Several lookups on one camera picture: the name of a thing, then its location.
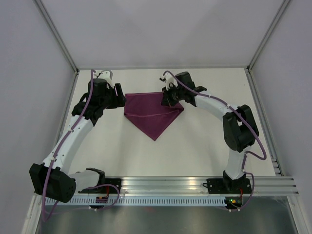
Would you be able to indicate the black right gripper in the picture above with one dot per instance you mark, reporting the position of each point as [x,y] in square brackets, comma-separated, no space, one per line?
[167,100]

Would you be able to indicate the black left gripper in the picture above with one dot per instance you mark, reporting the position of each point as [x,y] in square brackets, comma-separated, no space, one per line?
[120,99]

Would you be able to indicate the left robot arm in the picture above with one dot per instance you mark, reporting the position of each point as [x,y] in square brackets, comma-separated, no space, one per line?
[51,178]

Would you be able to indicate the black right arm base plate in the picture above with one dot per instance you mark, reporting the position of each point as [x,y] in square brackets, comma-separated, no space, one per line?
[221,186]

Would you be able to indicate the purple cloth napkin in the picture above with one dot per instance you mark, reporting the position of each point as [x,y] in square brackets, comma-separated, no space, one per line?
[145,111]

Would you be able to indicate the white slotted cable duct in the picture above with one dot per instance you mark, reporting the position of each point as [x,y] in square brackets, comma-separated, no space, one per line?
[147,201]

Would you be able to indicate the left aluminium frame post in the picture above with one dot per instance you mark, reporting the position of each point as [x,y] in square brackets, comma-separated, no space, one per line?
[51,26]

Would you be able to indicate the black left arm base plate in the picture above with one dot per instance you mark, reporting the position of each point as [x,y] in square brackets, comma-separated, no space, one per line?
[108,189]

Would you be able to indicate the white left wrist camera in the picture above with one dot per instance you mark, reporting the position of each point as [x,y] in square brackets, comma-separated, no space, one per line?
[106,75]

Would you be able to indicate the aluminium frame rail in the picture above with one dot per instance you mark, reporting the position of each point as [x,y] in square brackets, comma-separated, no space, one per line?
[192,185]

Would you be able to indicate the right aluminium frame post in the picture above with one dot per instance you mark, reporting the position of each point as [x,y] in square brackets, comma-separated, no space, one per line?
[273,25]

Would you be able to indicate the aluminium frame post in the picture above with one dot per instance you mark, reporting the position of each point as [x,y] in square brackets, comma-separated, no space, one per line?
[51,26]
[273,25]

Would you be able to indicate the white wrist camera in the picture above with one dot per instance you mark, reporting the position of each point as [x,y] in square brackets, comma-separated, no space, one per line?
[106,75]
[169,80]

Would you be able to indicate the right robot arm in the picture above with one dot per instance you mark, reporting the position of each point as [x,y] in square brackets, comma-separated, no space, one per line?
[239,127]

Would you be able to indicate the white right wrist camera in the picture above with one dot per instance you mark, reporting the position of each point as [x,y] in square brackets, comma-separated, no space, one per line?
[169,80]

